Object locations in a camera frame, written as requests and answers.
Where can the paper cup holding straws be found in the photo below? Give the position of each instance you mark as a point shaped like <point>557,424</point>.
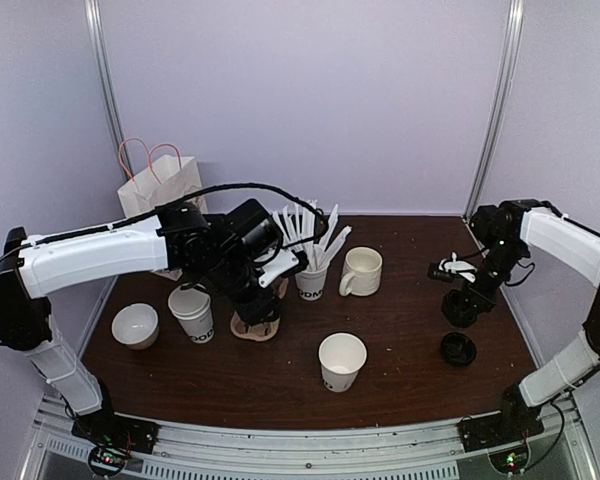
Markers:
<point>310,284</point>

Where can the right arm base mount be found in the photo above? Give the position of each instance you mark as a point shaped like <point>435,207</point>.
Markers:
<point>506,443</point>

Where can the stack of black cup lids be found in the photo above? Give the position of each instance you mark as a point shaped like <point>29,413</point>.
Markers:
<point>457,349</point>

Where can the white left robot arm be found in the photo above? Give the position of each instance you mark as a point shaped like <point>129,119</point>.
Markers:
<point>32,267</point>

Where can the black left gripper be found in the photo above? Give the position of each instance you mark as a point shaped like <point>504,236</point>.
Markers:
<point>253,312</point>

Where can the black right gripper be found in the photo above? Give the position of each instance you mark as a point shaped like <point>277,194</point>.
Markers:
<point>485,301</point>

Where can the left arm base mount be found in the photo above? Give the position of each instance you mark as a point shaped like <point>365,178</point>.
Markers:
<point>115,441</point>

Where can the single white paper cup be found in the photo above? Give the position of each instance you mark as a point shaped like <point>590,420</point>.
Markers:
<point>341,356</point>

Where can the bundle of wrapped white straws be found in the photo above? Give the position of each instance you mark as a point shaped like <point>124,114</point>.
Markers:
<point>303,232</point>

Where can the brown pulp cup carrier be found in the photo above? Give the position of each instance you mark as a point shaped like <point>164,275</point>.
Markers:
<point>258,333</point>

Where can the cream ceramic mug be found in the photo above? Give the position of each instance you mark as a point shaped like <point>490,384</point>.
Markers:
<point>361,274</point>

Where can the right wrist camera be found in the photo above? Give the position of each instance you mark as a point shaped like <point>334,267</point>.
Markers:
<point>451,268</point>

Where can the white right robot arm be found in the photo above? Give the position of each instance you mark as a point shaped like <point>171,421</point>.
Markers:
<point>556,262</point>

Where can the white ceramic bowl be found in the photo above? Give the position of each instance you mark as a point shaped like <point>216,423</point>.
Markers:
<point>136,326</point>

